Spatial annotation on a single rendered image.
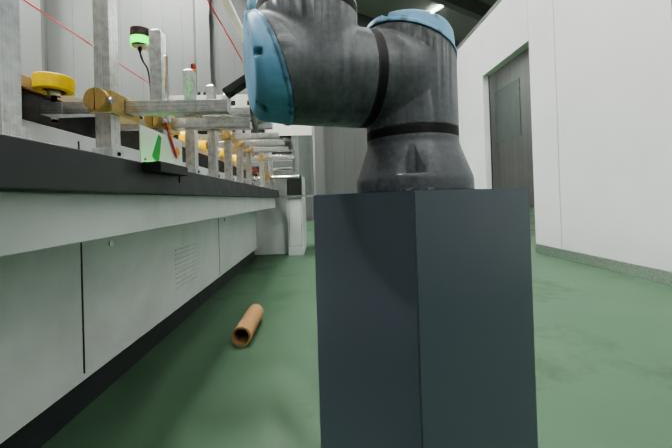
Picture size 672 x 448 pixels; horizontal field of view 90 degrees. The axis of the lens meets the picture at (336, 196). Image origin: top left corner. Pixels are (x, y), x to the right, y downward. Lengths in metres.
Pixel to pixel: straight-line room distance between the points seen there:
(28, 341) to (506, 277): 1.02
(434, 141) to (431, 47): 0.14
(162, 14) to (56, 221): 8.74
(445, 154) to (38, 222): 0.68
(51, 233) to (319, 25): 0.59
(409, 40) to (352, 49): 0.10
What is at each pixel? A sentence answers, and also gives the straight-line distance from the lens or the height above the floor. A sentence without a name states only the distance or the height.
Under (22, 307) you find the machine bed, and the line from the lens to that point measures 1.07.
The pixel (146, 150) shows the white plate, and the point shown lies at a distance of 1.03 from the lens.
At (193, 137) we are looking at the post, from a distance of 1.38.
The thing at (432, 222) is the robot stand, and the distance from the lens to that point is 0.42.
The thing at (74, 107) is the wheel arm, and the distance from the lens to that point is 1.03.
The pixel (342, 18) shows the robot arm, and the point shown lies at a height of 0.83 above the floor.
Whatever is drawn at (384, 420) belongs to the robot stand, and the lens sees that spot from 0.54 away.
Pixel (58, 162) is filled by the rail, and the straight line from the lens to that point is 0.74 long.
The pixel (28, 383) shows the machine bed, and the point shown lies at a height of 0.19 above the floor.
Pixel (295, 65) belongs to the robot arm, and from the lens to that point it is 0.46.
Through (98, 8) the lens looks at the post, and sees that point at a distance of 1.02.
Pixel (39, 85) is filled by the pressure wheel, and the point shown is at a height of 0.87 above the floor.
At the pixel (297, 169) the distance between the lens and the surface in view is 3.58.
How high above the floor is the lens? 0.59
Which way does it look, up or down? level
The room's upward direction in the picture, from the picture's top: 2 degrees counter-clockwise
